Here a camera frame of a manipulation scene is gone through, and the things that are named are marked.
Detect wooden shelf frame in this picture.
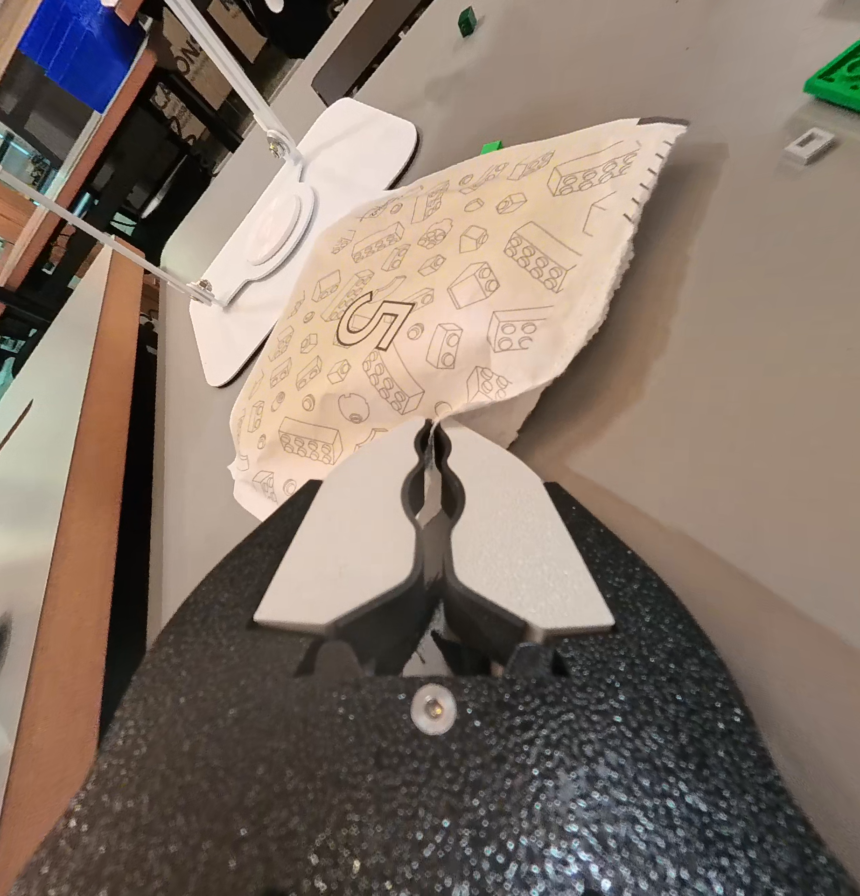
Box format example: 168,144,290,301
0,49,159,330

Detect white book stand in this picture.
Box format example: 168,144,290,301
0,0,320,309

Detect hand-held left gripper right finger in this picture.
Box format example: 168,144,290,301
435,420,617,678

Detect grey desk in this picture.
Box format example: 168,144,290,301
146,0,860,896

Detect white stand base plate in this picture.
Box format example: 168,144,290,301
190,97,420,387

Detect large green toy plate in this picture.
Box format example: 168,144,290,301
803,35,860,119

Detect small grey toy tile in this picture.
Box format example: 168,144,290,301
785,129,838,167

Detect black desk cable cover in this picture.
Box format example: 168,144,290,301
311,0,435,106

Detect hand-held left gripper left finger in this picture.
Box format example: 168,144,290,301
253,419,441,676

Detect stack of blue plastic bins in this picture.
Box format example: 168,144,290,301
17,0,148,113

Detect wood-edged pale desk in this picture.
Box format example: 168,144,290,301
0,241,159,896

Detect printed cardboard boxes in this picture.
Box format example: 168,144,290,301
143,0,271,142

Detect white printed paper bag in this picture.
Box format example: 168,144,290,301
227,115,690,676

